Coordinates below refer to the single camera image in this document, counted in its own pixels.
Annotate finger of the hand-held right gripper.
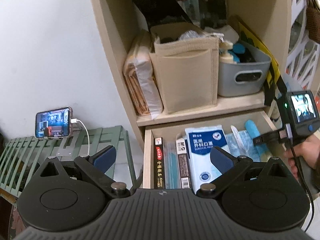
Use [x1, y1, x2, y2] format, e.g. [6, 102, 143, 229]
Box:
[252, 130, 284, 146]

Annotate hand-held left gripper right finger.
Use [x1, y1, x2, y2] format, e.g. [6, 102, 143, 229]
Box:
[196, 147, 294, 198]

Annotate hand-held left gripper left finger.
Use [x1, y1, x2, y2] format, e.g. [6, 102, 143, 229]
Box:
[32, 145, 130, 198]

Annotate blue garbage bag roll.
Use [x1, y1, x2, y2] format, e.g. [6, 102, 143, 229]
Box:
[245, 119, 270, 162]

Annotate light blue mask packet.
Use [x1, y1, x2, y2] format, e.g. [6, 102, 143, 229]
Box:
[224, 130, 254, 160]

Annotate blue white mask pack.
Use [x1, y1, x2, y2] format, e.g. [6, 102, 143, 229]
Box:
[185, 126, 227, 197]

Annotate light wooden drawer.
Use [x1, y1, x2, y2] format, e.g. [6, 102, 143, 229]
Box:
[144, 110, 278, 190]

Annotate blue-grey plastic basket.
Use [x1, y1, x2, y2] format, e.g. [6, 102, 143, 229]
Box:
[217, 40, 272, 97]

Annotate beige felt organizer box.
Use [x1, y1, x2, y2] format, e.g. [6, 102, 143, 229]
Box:
[149, 22, 220, 114]

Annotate beige wooden shelf unit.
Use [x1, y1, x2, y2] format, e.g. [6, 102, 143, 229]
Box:
[87, 0, 293, 190]

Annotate person's right forearm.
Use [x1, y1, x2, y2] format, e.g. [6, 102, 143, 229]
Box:
[309, 166, 320, 192]

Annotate person's right hand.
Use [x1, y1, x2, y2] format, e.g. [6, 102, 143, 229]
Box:
[285, 135, 320, 178]

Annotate green slatted rack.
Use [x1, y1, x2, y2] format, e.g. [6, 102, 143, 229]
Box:
[0, 126, 137, 198]

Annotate black and white slim box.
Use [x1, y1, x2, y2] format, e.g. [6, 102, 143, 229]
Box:
[176, 137, 192, 189]

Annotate metal phone stand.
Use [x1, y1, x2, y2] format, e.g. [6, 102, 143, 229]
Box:
[41, 126, 82, 157]

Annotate clear packet of teal masks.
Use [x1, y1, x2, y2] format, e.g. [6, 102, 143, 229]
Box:
[165, 141, 179, 189]

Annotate slim box with red label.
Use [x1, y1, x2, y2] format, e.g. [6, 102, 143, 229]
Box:
[154, 137, 166, 189]

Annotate smartphone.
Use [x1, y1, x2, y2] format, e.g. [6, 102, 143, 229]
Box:
[35, 107, 73, 139]

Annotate orange brown padded envelopes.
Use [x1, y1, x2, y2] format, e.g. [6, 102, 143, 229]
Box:
[124, 32, 153, 117]

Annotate blue round container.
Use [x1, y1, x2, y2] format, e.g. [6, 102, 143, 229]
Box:
[232, 44, 247, 63]

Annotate brown woven hanging basket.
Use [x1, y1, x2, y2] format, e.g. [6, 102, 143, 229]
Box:
[305, 0, 320, 42]

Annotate cream pump bottle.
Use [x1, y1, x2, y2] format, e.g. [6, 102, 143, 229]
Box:
[219, 39, 237, 64]

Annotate white tree lattice panel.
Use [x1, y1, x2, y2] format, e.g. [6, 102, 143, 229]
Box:
[287, 0, 320, 90]

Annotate silver bubble wrap pack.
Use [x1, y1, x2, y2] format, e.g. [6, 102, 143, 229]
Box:
[179, 30, 203, 40]

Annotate mirror pane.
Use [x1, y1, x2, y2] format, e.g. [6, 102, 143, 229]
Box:
[170, 0, 228, 28]

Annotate black flat panel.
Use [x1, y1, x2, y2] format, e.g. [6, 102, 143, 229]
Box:
[130, 0, 198, 28]

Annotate white charging cable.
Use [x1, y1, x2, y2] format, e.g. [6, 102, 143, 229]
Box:
[71, 118, 91, 155]

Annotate yellow black strap bag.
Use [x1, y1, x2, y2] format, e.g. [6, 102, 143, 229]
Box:
[236, 21, 288, 105]

